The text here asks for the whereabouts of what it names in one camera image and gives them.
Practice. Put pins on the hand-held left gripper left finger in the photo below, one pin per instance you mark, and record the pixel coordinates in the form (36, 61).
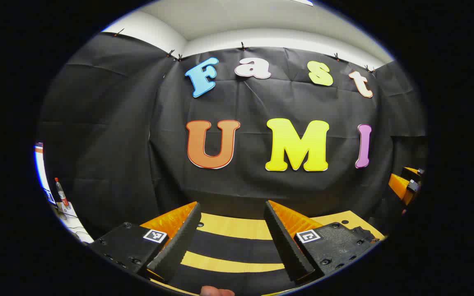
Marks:
(179, 242)

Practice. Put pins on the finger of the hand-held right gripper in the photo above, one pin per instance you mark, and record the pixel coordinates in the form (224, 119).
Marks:
(410, 172)
(399, 187)

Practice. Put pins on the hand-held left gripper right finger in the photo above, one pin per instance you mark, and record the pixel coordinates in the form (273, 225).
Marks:
(284, 242)

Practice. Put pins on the dark jeans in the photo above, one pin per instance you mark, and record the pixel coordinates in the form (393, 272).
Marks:
(237, 246)

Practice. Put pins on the black backdrop cloth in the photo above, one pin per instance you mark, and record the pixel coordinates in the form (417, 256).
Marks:
(261, 189)

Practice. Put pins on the white side table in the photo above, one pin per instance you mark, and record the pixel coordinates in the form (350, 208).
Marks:
(72, 224)

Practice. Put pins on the red capped bottle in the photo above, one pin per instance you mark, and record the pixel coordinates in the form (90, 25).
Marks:
(61, 193)

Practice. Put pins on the white board panel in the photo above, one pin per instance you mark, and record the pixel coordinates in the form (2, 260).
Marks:
(39, 168)

